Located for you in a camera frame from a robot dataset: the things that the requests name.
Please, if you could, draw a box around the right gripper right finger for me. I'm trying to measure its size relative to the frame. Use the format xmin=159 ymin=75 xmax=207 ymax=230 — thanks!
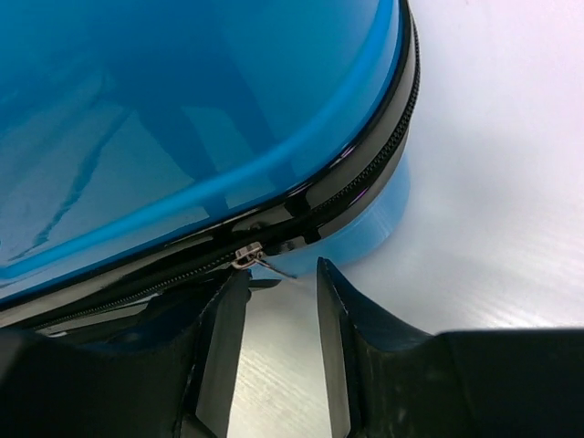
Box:
xmin=317 ymin=258 xmax=583 ymax=437

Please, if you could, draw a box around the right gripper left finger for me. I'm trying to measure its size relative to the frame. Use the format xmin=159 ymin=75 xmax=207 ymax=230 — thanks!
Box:
xmin=1 ymin=269 xmax=250 ymax=437

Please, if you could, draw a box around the silver zipper pull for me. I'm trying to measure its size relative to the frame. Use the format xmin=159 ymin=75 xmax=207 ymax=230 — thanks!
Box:
xmin=231 ymin=242 xmax=297 ymax=280

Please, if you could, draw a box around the blue hard-shell suitcase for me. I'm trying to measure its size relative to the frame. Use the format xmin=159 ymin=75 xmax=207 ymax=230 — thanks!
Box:
xmin=1 ymin=1 xmax=420 ymax=337

